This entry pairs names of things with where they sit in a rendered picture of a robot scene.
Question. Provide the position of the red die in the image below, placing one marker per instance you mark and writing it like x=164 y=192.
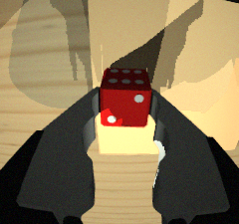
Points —
x=125 y=97

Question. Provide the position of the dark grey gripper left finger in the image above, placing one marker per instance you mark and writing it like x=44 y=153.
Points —
x=51 y=176

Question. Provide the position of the tan mat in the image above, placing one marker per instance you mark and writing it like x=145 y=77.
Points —
x=190 y=50

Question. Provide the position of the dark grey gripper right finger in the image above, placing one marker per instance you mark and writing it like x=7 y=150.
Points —
x=196 y=179

